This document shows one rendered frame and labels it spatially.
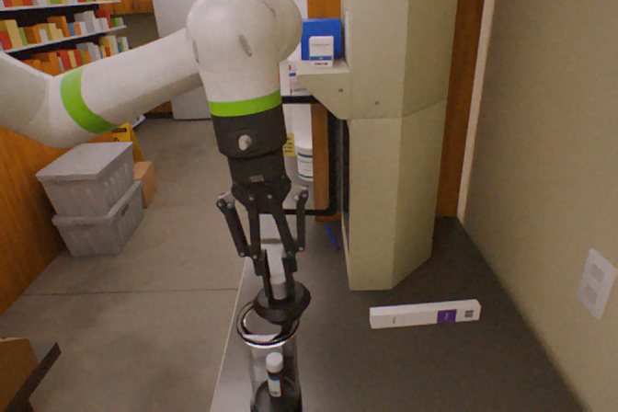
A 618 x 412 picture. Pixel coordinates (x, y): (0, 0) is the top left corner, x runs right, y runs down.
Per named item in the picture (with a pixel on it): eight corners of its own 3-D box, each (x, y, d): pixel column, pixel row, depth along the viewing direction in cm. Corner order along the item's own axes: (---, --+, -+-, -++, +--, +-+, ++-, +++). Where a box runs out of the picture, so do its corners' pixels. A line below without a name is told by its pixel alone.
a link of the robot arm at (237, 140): (284, 92, 58) (220, 99, 58) (278, 114, 47) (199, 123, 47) (291, 133, 60) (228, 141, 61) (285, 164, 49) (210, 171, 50)
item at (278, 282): (313, 290, 70) (308, 257, 68) (312, 329, 62) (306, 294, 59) (259, 294, 71) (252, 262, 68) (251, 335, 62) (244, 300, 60)
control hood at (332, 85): (340, 86, 119) (340, 51, 115) (350, 120, 90) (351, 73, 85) (301, 88, 119) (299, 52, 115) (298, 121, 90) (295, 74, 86)
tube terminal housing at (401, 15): (416, 224, 138) (438, -34, 106) (444, 289, 109) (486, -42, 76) (341, 226, 139) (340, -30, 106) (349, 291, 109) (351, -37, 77)
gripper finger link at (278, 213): (265, 182, 59) (275, 179, 59) (288, 246, 64) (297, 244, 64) (262, 194, 56) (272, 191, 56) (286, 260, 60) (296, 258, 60)
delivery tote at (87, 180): (143, 179, 330) (134, 141, 316) (109, 218, 276) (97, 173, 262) (91, 181, 331) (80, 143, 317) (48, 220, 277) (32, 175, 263)
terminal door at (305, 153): (337, 216, 135) (335, 95, 118) (246, 213, 139) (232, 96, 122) (337, 215, 136) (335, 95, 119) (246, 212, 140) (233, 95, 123)
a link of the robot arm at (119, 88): (104, 133, 68) (66, 68, 64) (143, 114, 78) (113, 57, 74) (303, 56, 56) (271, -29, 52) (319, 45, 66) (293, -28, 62)
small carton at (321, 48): (333, 62, 97) (333, 36, 95) (332, 66, 93) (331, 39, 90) (312, 63, 98) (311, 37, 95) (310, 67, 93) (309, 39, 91)
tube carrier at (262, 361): (304, 376, 85) (299, 294, 76) (304, 428, 75) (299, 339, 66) (251, 378, 85) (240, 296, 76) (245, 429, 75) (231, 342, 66)
